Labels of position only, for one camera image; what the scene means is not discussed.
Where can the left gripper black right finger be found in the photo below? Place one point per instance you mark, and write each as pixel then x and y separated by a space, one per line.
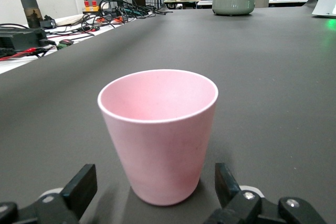
pixel 231 195

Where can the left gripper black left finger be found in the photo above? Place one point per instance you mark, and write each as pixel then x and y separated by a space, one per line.
pixel 76 197

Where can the pink plastic cup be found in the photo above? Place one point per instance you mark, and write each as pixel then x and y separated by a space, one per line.
pixel 157 142

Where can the small green red device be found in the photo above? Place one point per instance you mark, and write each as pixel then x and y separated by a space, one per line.
pixel 65 44

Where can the black power supply box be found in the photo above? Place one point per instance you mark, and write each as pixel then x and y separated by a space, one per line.
pixel 21 39

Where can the small black adapter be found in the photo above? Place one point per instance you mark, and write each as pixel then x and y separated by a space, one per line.
pixel 48 23

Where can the white paper stack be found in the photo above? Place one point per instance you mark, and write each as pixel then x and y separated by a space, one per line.
pixel 69 20

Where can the yellow box with red buttons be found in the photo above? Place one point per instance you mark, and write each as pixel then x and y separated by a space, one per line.
pixel 91 9

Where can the sage green cooking pot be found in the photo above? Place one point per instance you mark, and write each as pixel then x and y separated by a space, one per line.
pixel 231 3

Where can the grey tall bottle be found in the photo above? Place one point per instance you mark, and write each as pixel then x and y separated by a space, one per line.
pixel 30 6

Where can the small black box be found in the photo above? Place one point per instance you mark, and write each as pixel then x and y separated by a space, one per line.
pixel 138 0

